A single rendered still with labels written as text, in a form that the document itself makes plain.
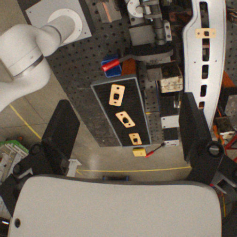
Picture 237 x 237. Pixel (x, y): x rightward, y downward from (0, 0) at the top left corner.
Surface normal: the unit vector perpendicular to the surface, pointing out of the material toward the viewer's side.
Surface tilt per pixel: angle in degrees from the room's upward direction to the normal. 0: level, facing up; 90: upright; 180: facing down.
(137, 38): 0
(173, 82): 0
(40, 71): 72
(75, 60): 0
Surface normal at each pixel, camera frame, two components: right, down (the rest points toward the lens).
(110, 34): -0.10, 0.76
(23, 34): 0.88, -0.09
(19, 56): 0.52, 0.51
